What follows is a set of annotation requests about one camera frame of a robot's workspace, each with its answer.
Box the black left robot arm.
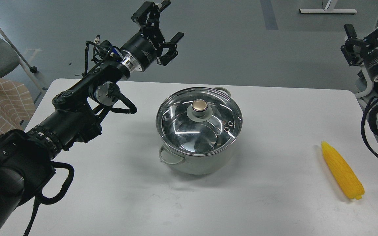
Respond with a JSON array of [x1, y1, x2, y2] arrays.
[[0, 0, 184, 236]]

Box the beige checked cloth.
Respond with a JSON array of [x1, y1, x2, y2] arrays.
[[0, 79, 35, 135]]

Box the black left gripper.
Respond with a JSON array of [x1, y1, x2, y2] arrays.
[[120, 0, 184, 72]]

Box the white desk foot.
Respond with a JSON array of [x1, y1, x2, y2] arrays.
[[298, 0, 358, 15]]

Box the glass pot lid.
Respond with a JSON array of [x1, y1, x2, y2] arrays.
[[156, 87, 243, 156]]

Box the yellow toy corn cob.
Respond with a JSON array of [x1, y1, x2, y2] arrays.
[[321, 141, 365, 200]]

